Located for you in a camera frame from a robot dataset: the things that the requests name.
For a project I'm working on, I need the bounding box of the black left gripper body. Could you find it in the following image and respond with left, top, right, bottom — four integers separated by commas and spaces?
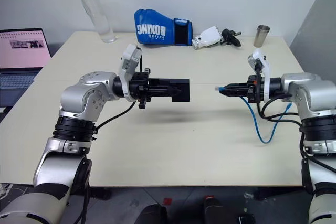
129, 68, 153, 110

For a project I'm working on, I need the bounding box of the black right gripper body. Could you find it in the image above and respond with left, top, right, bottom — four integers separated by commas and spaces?
246, 74, 265, 104

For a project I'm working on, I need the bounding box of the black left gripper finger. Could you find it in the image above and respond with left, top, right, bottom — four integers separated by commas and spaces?
149, 87, 182, 99
149, 78, 174, 89

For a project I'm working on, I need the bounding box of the blue Ethernet cable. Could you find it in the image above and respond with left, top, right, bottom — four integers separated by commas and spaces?
214, 84, 293, 145

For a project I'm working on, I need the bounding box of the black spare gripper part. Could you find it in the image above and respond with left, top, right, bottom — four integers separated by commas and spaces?
220, 28, 243, 48

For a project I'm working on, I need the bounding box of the metal cup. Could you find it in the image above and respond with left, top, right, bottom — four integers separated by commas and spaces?
253, 24, 272, 48

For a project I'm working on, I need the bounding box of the blue boxing glove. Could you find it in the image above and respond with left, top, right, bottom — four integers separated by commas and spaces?
133, 8, 193, 47

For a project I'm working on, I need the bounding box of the white robotic hand part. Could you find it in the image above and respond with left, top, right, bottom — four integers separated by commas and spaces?
191, 26, 223, 50

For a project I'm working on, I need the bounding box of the clear bottle with green cap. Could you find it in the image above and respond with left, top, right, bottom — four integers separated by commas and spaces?
73, 0, 117, 44

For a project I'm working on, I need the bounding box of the black table foot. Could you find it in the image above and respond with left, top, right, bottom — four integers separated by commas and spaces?
89, 187, 112, 201

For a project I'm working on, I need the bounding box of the dark rounded shape red top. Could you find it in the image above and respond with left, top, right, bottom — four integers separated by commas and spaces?
202, 195, 228, 224

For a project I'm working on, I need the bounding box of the open laptop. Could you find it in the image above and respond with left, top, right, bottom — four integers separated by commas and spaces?
0, 27, 53, 110

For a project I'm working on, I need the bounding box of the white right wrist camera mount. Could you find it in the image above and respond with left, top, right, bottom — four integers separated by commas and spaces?
247, 48, 271, 102

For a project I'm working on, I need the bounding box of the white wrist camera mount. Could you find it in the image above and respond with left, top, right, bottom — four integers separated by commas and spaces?
247, 48, 271, 102
118, 43, 143, 102

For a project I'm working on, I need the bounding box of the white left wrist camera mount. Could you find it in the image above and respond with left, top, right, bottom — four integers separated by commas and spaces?
118, 43, 143, 102

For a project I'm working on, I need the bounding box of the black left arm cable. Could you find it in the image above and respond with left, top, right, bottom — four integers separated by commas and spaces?
92, 48, 144, 136

